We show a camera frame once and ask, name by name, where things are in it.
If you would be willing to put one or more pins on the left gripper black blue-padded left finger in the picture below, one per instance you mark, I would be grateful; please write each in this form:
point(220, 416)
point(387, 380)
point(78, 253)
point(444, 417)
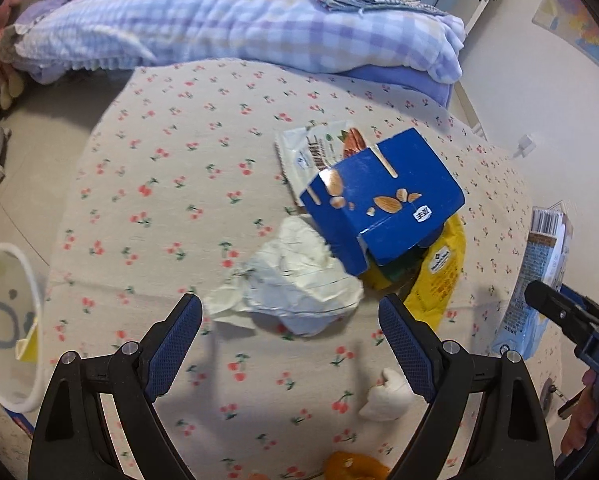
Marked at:
point(72, 439)

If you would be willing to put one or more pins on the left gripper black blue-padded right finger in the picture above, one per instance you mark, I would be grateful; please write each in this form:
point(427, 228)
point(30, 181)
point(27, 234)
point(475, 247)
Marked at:
point(509, 440)

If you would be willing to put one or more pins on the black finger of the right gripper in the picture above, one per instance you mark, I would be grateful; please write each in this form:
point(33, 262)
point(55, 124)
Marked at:
point(553, 305)

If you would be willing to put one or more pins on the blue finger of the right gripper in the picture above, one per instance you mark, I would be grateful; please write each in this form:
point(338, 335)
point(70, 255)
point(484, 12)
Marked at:
point(583, 302)

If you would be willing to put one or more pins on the yellow snack bag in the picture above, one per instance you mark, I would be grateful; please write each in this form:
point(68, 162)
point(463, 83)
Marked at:
point(438, 275)

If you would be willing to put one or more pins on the orange peel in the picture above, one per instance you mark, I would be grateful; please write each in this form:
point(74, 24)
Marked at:
point(353, 466)

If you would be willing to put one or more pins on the yellow green sponge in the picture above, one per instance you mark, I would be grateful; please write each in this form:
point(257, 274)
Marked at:
point(408, 263)

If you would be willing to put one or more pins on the blue almond carton box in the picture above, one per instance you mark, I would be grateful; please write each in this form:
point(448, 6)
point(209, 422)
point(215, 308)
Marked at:
point(380, 203)

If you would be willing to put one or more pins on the white paper wrapper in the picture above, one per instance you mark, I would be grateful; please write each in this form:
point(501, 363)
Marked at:
point(293, 278)

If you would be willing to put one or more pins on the white snack bag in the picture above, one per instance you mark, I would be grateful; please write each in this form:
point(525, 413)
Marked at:
point(305, 151)

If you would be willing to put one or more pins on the white patterned trash bin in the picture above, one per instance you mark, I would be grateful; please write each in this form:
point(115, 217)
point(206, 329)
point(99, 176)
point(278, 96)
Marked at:
point(21, 384)

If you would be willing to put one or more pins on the person's right hand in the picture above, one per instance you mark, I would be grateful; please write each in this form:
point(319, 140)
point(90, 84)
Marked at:
point(585, 413)

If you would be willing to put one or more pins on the crumpled white tissue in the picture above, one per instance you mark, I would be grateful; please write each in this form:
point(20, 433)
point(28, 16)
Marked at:
point(390, 399)

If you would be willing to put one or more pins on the blue plaid quilt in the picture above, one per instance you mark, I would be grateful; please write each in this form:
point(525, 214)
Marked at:
point(54, 36)

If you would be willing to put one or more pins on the white wall socket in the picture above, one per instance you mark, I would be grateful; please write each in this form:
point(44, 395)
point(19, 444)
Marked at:
point(524, 147)

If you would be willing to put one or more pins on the wall map poster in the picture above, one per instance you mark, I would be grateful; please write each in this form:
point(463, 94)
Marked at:
point(571, 21)

